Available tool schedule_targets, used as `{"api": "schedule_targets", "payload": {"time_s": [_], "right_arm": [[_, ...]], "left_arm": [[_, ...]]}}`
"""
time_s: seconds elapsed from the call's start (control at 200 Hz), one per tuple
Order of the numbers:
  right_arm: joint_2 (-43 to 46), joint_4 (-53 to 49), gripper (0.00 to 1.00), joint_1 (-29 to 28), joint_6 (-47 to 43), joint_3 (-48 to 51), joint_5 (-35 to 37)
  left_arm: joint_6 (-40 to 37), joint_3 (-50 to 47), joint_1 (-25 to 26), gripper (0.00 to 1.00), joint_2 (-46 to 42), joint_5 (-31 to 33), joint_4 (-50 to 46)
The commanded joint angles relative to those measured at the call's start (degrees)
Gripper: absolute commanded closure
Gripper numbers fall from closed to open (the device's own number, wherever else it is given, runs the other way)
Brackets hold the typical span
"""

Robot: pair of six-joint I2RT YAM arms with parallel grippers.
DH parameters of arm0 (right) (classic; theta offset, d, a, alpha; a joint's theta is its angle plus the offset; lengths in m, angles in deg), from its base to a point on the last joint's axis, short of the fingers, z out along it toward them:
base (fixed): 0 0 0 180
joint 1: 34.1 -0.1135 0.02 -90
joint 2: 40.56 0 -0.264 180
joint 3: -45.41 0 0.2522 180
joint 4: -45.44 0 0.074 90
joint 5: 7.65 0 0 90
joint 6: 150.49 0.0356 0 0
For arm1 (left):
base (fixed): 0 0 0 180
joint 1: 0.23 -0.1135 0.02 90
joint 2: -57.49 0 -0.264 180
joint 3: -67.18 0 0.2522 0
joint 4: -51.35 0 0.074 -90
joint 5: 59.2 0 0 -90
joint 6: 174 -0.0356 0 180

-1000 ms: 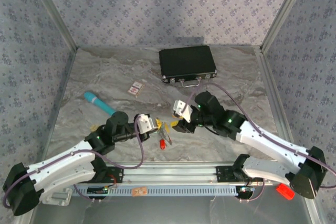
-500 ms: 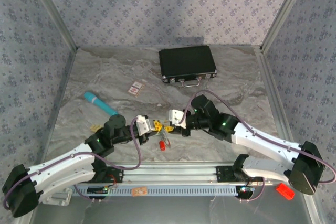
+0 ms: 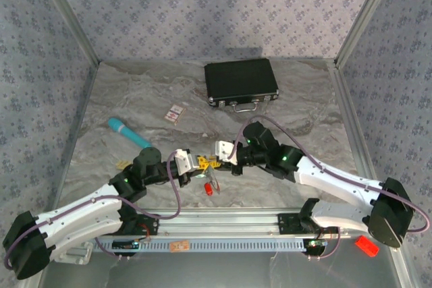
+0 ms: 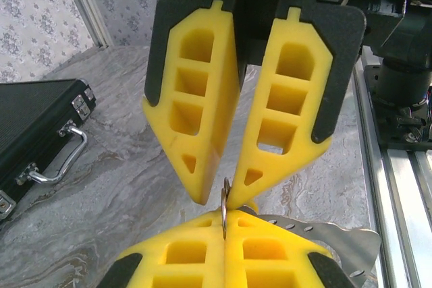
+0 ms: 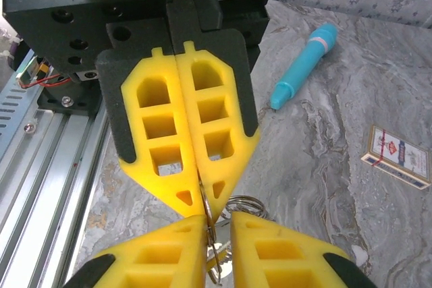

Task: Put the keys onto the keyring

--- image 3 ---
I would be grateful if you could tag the small circuit board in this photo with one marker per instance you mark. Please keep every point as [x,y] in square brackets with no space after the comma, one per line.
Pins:
[316,243]
[126,244]

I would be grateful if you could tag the metal clamp bracket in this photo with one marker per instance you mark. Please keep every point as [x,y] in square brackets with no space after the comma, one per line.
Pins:
[79,253]

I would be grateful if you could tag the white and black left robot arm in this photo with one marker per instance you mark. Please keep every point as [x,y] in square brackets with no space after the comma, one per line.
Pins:
[77,217]

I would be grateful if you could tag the red plastic block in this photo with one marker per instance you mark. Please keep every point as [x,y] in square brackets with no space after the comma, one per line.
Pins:
[366,246]

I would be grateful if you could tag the teal microphone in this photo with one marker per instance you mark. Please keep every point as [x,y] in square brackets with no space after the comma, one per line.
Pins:
[126,131]

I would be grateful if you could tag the small red white matchbox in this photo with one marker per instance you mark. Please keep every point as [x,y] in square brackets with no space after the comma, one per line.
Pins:
[173,114]

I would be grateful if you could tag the orange label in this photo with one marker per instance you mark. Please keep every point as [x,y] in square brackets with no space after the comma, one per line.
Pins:
[179,247]

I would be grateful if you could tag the teal key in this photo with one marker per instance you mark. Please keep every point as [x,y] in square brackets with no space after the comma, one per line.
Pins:
[200,176]

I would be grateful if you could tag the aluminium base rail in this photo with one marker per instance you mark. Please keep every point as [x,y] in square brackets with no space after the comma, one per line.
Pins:
[219,222]

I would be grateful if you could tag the aluminium frame post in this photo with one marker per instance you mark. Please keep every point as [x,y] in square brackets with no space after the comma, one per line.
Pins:
[366,15]
[67,15]

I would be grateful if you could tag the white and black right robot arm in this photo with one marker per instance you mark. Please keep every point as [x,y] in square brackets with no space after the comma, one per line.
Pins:
[337,183]

